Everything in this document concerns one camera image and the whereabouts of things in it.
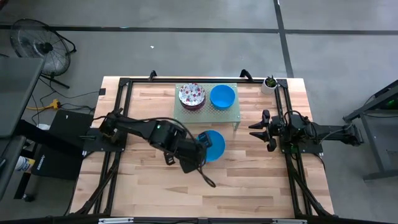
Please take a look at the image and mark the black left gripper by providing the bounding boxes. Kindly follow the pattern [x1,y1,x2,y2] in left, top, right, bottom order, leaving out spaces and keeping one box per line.
[164,133,214,174]

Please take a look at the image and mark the yellow power plug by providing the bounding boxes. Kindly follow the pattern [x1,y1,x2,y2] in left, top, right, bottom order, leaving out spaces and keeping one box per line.
[26,98,62,111]

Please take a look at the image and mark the grey desk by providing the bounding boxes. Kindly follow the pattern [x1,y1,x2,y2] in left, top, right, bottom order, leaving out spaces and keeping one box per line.
[0,57,45,202]

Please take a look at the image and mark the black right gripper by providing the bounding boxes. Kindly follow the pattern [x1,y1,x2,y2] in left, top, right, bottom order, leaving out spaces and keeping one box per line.
[248,109,285,152]

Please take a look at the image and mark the white yellow container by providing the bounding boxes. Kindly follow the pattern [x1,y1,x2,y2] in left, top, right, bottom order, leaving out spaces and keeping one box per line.
[14,155,37,174]

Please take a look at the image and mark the small plant white pot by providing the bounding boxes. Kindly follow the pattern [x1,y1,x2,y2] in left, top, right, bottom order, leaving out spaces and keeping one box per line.
[260,74,279,95]

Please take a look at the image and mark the silver bracket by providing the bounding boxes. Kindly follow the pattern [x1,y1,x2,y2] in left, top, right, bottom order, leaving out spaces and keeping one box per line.
[98,217,134,224]
[272,218,308,224]

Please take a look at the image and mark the dark metal table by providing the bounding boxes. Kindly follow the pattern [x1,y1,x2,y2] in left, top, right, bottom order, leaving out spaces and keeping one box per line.
[342,79,398,182]

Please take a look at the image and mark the blue plastic bowl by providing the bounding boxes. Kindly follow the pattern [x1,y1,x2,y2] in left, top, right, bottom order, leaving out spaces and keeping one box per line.
[196,129,227,163]
[209,84,236,111]

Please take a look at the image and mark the black equipment case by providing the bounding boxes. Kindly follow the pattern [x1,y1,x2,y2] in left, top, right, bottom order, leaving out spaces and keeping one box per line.
[30,108,96,181]

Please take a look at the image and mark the black floor fan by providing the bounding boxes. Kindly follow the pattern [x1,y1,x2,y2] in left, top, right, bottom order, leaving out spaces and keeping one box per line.
[9,17,77,90]

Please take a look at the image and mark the green perforated metal rack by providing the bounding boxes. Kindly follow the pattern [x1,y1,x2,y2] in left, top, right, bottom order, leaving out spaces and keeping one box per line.
[173,82,241,131]

